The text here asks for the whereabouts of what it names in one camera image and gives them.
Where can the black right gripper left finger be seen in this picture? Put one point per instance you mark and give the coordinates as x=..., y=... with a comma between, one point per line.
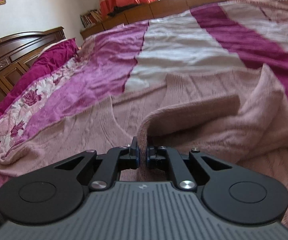
x=54, y=192

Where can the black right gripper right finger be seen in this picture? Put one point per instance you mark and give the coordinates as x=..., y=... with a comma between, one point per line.
x=229, y=191

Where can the pink knitted sweater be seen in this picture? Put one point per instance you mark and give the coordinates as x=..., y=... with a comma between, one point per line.
x=240, y=116

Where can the dark wooden headboard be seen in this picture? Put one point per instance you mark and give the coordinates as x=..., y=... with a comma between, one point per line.
x=19, y=51

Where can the magenta pillow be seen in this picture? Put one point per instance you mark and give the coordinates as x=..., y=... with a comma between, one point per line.
x=48, y=62

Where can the striped pink magenta bedspread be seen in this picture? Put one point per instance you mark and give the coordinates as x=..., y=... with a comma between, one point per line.
x=234, y=34

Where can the stack of books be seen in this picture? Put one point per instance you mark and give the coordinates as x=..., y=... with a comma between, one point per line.
x=91, y=18

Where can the black cloth on cabinet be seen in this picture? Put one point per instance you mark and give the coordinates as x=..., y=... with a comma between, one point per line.
x=116, y=10

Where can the long wooden low cabinet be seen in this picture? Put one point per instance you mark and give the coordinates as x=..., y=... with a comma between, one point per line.
x=142, y=12

